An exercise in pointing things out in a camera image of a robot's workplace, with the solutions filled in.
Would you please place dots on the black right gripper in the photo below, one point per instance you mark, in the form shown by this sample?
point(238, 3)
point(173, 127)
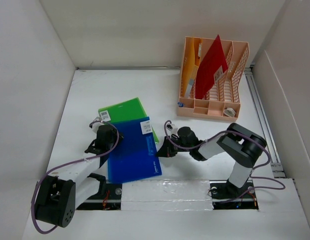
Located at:
point(166, 150)

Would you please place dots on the blue folder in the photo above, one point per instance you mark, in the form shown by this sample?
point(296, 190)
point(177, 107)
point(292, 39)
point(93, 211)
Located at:
point(135, 157)

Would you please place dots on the clear blue-capped spray bottle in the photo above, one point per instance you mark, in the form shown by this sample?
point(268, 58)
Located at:
point(180, 104)

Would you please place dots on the green folder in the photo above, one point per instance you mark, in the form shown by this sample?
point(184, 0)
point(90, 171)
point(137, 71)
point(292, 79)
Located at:
point(127, 110)

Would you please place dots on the red folder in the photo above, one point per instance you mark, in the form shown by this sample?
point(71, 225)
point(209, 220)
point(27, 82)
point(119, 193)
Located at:
point(211, 68)

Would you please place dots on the orange folder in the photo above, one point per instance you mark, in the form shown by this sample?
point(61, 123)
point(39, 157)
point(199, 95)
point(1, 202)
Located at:
point(190, 65)

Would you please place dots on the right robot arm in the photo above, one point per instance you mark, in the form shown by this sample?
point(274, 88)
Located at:
point(241, 144)

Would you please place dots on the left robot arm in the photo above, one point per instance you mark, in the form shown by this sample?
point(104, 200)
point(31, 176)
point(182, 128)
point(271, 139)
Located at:
point(64, 188)

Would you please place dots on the peach plastic desk organizer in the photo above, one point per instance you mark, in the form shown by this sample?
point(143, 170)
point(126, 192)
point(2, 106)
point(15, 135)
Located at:
point(224, 93)

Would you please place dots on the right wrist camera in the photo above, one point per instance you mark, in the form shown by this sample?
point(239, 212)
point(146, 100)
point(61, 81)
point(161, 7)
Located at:
point(173, 130)

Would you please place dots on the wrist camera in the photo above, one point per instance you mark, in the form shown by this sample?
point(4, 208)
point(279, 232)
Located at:
point(173, 130)
point(95, 124)

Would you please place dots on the metal base rail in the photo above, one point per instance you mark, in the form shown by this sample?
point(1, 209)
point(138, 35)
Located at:
point(168, 196)

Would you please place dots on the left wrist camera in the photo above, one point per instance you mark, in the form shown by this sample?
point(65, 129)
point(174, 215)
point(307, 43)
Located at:
point(95, 124)

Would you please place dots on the aluminium side rail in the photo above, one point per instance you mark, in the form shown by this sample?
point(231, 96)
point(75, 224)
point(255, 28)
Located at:
point(275, 163)

